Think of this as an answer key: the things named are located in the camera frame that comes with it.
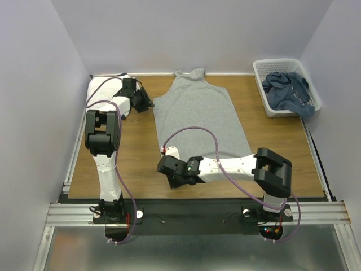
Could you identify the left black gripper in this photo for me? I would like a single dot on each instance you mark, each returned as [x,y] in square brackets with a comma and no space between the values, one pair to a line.
[148,102]

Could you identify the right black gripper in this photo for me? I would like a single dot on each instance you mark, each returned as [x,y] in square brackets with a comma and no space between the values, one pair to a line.
[166,166]

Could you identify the grey tank top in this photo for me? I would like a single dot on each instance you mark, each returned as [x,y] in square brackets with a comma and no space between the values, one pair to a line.
[193,115]

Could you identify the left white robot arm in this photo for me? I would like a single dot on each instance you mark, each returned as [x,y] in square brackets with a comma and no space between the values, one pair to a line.
[106,106]

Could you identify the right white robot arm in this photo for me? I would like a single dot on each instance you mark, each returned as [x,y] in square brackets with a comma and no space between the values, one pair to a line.
[270,171]

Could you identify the folded white tank top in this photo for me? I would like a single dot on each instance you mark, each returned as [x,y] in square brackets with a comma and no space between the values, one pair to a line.
[98,90]

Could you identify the blue tank top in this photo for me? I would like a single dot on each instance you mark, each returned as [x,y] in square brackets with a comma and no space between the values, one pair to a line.
[288,91]

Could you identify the white plastic basket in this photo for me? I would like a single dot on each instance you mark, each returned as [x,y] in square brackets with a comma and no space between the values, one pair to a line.
[266,66]

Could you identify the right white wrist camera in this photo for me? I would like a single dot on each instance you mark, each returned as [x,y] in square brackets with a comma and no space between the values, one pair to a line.
[170,151]

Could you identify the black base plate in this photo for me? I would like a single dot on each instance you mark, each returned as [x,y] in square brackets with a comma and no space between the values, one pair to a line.
[194,217]

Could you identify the aluminium frame rail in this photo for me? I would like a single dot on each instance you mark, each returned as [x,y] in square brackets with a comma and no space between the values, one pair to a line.
[320,238]

